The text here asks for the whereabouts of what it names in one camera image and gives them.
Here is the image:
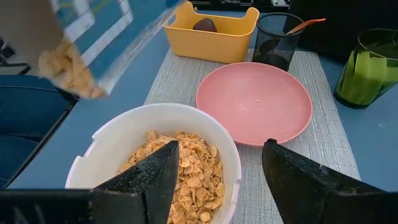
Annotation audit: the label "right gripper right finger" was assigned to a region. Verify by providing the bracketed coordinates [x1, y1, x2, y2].
[262, 138, 398, 224]

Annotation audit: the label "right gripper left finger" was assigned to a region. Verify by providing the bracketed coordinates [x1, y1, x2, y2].
[91, 139, 180, 224]

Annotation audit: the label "blue cereal box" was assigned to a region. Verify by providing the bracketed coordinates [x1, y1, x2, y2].
[0, 0, 187, 99]

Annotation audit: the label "spoon with orange handle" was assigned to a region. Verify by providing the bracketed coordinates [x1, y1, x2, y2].
[285, 17, 326, 35]

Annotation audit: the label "dark red plum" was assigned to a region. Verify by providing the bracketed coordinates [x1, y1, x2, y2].
[192, 17, 218, 34]

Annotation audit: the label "corn flakes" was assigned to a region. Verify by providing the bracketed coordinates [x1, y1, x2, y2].
[119, 129, 225, 224]

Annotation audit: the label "grey woven placemat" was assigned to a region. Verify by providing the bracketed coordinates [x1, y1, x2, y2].
[144, 48, 361, 224]

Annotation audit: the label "white bowl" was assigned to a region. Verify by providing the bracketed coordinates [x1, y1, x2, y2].
[64, 102, 242, 224]

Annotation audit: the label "pink plate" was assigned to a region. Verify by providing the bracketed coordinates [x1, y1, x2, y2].
[195, 61, 313, 147]

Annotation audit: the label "green glass cup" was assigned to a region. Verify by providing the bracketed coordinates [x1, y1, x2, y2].
[333, 28, 398, 110]

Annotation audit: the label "black mesh utensil cup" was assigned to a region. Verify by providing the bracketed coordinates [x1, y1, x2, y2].
[251, 12, 307, 72]

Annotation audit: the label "yellow plastic bin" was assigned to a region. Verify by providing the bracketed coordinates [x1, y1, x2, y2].
[164, 1, 260, 65]

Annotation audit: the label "black metal table frame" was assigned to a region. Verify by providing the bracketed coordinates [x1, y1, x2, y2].
[0, 93, 78, 190]

